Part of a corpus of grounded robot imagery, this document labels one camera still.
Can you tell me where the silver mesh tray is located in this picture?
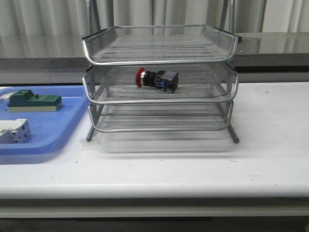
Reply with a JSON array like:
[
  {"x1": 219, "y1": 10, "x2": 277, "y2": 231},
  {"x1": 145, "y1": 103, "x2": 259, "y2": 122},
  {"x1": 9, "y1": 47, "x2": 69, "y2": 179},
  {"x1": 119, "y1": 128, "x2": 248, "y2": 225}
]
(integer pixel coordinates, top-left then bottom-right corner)
[
  {"x1": 88, "y1": 102, "x2": 234, "y2": 132},
  {"x1": 82, "y1": 24, "x2": 242, "y2": 66},
  {"x1": 82, "y1": 63, "x2": 239, "y2": 104}
]

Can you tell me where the red emergency stop button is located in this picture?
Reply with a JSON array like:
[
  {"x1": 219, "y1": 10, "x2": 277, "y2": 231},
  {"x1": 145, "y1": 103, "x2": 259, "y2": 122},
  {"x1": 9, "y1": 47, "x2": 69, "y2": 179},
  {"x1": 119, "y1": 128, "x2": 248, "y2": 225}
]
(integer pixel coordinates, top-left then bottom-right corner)
[{"x1": 135, "y1": 67, "x2": 178, "y2": 93}]

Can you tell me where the blue plastic tray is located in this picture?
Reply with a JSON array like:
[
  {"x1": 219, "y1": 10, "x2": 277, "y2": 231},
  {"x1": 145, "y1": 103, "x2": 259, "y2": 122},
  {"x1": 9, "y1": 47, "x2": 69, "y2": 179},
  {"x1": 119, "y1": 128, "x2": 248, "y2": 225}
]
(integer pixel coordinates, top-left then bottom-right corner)
[{"x1": 0, "y1": 85, "x2": 89, "y2": 156}]

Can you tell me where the green terminal block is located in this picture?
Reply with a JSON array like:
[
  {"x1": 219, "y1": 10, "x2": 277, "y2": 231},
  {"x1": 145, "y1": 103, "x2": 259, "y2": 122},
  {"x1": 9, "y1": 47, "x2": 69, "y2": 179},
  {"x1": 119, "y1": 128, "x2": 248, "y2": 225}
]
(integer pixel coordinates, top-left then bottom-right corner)
[{"x1": 7, "y1": 89, "x2": 62, "y2": 113}]

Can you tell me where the white circuit breaker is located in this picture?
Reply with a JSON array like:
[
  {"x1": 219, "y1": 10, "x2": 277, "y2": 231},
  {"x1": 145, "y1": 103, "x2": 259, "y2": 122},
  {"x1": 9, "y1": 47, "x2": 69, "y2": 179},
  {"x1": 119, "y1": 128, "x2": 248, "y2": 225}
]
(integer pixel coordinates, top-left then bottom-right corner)
[{"x1": 0, "y1": 119, "x2": 30, "y2": 144}]

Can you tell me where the white component behind terminal block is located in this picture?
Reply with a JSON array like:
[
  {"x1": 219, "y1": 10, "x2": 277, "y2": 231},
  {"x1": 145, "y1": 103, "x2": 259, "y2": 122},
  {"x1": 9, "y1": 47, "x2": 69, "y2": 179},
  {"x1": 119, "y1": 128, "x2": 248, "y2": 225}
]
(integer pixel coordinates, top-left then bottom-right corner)
[{"x1": 0, "y1": 92, "x2": 14, "y2": 103}]

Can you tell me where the silver metal rack frame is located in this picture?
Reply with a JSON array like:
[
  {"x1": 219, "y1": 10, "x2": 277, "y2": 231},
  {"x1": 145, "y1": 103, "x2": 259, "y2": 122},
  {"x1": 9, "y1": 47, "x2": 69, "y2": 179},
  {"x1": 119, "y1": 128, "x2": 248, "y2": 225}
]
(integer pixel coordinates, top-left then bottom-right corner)
[{"x1": 86, "y1": 0, "x2": 239, "y2": 143}]

